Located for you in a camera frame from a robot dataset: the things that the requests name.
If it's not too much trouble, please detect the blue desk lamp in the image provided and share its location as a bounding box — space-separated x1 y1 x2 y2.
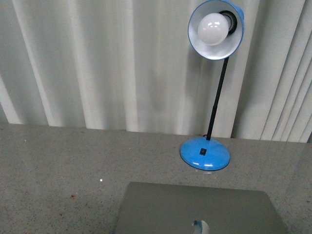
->
180 0 244 171

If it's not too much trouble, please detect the silver laptop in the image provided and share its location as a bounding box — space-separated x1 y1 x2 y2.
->
115 182 287 234

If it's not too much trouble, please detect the white pleated curtain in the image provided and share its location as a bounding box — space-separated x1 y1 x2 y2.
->
0 0 312 142

